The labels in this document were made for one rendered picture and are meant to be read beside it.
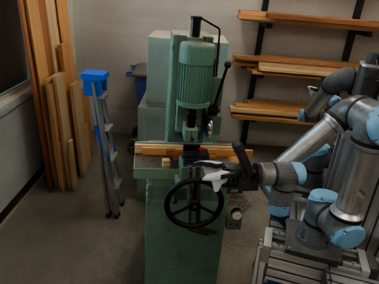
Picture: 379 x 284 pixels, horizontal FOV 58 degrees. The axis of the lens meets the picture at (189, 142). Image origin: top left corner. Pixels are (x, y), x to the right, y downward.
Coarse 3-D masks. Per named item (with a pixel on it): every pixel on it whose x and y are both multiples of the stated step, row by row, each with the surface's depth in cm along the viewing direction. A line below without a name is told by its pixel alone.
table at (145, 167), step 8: (136, 160) 179; (144, 160) 180; (152, 160) 180; (160, 160) 181; (176, 160) 183; (224, 160) 187; (136, 168) 171; (144, 168) 172; (152, 168) 172; (160, 168) 173; (168, 168) 174; (176, 168) 174; (136, 176) 173; (144, 176) 174; (152, 176) 174; (160, 176) 175; (168, 176) 175; (176, 176) 173; (192, 184) 168
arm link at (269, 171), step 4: (264, 164) 108; (268, 164) 109; (272, 164) 109; (264, 168) 107; (268, 168) 107; (272, 168) 107; (264, 172) 107; (268, 172) 107; (272, 172) 107; (264, 176) 107; (268, 176) 107; (272, 176) 107; (264, 180) 107; (268, 180) 107; (272, 180) 107; (264, 184) 108; (268, 184) 109; (272, 184) 109
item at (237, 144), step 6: (234, 144) 105; (240, 144) 104; (234, 150) 106; (240, 150) 104; (240, 156) 105; (246, 156) 105; (240, 162) 108; (246, 162) 106; (246, 168) 106; (252, 168) 107
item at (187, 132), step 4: (184, 124) 185; (184, 128) 180; (188, 128) 180; (192, 128) 180; (196, 128) 181; (184, 132) 180; (188, 132) 179; (192, 132) 179; (196, 132) 179; (184, 136) 180; (188, 136) 180; (192, 136) 180; (196, 136) 180; (184, 140) 180; (188, 140) 181; (196, 140) 181
